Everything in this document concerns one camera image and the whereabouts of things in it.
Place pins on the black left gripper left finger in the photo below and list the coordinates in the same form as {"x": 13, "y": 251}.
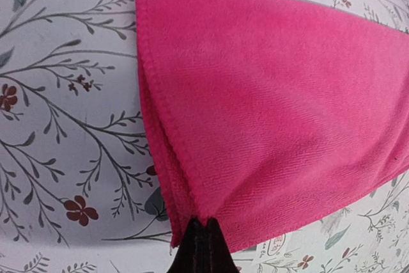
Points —
{"x": 190, "y": 255}

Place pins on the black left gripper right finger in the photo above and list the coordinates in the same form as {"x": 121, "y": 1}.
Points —
{"x": 217, "y": 258}

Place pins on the pink towel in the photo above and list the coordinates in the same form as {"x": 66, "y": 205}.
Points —
{"x": 268, "y": 115}

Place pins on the floral tablecloth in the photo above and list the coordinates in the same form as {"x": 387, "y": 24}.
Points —
{"x": 78, "y": 189}

